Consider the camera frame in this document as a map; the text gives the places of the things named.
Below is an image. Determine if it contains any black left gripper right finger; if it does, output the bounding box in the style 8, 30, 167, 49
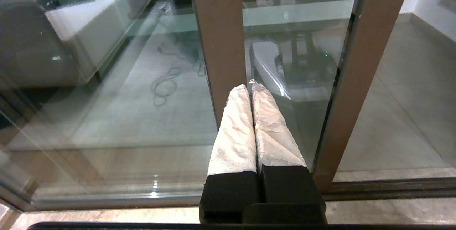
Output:
250, 82, 327, 207

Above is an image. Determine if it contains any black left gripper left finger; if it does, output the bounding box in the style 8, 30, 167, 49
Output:
199, 84, 260, 224

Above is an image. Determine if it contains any brown framed sliding glass door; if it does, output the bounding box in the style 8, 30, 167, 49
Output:
242, 0, 416, 193

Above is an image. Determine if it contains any brown framed fixed glass panel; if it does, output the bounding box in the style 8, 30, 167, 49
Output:
0, 0, 249, 213

